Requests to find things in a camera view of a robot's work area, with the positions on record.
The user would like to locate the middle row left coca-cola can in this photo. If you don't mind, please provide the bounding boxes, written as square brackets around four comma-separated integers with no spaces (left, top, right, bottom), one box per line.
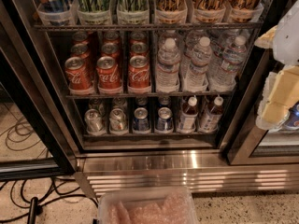
[71,43,94,78]

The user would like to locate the blue pepsi can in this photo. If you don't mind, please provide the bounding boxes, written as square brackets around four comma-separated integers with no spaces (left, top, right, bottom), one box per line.
[155,107,173,133]
[133,107,150,132]

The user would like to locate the front middle coca-cola can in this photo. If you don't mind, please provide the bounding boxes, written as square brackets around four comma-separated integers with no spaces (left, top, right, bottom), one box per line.
[96,56,122,94]

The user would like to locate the middle wire fridge shelf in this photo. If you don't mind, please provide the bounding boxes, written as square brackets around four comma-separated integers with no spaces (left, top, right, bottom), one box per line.
[66,91,233,99]

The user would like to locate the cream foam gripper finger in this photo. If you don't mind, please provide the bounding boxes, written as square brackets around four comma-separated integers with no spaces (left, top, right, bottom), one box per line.
[255,66,299,130]
[254,26,278,49]

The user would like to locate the front left coca-cola can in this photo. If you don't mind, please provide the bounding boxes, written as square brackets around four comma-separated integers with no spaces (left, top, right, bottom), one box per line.
[64,57,94,95]

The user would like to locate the middle row right coca-cola can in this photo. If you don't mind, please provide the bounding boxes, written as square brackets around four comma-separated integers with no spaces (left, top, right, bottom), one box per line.
[130,42,149,58]

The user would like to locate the water bottle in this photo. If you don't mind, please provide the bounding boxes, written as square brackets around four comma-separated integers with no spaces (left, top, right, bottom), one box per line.
[185,36,212,92]
[208,35,247,92]
[156,38,181,92]

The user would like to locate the silver can bottom left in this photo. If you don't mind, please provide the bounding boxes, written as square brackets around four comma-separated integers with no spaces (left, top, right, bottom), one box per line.
[84,109,106,135]

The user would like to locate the blue pepsi can left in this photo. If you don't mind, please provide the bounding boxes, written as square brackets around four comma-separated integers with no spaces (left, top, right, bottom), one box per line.
[133,107,150,132]

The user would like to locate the wire fridge shelf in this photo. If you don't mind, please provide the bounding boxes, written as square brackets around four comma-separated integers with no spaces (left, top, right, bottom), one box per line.
[66,91,233,99]
[34,22,263,32]

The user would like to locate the middle water bottle front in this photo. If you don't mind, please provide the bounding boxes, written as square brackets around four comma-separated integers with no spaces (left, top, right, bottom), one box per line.
[185,36,212,92]

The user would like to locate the top wire fridge shelf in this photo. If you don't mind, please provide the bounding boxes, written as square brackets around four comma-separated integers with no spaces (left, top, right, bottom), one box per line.
[34,22,263,32]

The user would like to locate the right glass fridge door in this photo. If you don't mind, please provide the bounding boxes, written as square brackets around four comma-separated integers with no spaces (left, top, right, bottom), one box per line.
[220,49,299,165]

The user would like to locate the right water bottle front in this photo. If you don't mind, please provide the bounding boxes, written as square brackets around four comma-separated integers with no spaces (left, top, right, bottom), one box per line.
[208,35,247,92]

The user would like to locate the silver can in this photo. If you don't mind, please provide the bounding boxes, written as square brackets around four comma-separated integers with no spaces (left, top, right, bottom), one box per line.
[84,109,106,135]
[109,108,128,135]

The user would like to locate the left iced tea bottle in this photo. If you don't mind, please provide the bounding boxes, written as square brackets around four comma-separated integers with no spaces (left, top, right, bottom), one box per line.
[178,96,198,133]

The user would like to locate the left open fridge door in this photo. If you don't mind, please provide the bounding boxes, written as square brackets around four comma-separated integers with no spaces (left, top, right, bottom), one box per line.
[0,0,78,181]

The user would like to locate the clear plastic bin bubble wrap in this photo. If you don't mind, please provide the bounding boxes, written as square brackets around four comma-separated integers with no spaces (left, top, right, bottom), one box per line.
[98,187,199,224]

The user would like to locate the row coca-cola can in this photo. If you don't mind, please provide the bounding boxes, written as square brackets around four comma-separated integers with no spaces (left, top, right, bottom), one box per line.
[130,42,149,58]
[71,43,94,78]
[101,43,121,60]

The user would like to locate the blue pepsi can right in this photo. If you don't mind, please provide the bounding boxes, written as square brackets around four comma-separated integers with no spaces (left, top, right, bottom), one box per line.
[155,107,173,133]

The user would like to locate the front right coca-cola can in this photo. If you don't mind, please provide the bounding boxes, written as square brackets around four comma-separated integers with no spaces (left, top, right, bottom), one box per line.
[128,55,151,93]

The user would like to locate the black cables on floor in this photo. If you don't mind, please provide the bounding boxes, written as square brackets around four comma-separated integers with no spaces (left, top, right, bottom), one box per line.
[0,176,99,224]

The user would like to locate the left water bottle front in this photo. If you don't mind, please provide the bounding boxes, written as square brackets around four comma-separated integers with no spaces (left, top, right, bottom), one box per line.
[156,38,181,92]

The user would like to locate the middle row centre coca-cola can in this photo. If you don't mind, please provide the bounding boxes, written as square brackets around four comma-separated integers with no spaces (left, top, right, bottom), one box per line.
[101,43,121,60]

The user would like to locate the steel fridge base grille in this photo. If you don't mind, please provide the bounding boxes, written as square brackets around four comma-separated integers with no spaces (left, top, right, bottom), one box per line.
[74,150,299,197]

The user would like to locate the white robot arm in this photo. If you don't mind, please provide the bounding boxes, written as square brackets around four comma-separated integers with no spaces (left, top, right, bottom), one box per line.
[254,0,299,130]

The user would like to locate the iced tea bottle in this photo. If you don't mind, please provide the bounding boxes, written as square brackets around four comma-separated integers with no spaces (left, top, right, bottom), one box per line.
[199,95,223,133]
[178,96,198,133]

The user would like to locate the blue red can top shelf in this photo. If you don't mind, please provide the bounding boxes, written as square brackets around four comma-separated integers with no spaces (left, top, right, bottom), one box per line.
[37,0,77,26]

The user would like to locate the right iced tea bottle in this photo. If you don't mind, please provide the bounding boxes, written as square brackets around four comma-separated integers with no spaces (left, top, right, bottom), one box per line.
[199,95,223,133]

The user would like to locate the blue can behind right door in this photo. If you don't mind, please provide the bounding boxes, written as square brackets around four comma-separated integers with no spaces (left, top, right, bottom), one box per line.
[283,102,299,130]

